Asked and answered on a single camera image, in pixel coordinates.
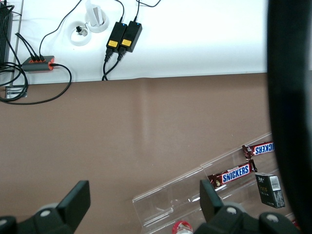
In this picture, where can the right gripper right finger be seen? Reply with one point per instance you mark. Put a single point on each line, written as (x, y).
(209, 200)

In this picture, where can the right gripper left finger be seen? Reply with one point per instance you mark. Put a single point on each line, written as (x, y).
(73, 202)

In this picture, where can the Snickers chocolate bar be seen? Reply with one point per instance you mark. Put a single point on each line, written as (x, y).
(262, 148)
(235, 173)

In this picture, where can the red-lid snack cup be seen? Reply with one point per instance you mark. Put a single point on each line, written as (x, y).
(182, 228)

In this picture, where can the clear acrylic stepped shelf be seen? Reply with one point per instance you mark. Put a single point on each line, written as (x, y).
(170, 202)

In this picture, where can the small black box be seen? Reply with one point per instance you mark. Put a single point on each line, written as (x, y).
(269, 192)

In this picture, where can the grey orange USB hub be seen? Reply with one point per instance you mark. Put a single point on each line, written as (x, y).
(36, 65)

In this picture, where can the black power adapter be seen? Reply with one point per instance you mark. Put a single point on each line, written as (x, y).
(131, 36)
(116, 36)

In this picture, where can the small black clip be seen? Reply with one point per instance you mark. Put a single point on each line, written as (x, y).
(80, 29)

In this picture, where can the black ribbed device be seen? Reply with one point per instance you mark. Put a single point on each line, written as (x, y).
(5, 34)

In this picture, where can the thin adapter lead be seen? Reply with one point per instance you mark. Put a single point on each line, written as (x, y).
(138, 9)
(122, 12)

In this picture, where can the silver metal rail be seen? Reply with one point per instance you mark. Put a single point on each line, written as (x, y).
(18, 36)

